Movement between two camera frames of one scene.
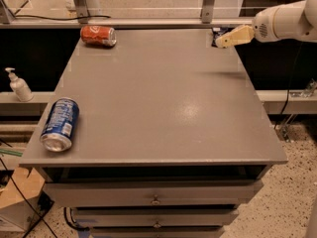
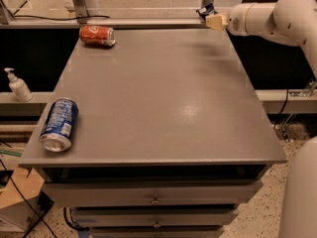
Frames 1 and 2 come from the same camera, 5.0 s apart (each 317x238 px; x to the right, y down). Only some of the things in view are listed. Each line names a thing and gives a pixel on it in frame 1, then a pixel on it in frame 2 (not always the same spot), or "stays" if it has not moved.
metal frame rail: x=205 y=21 stays
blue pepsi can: x=59 y=123 stays
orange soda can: x=98 y=35 stays
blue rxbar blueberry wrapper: x=217 y=32 -> x=207 y=9
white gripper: x=263 y=30 -> x=238 y=20
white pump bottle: x=20 y=87 stays
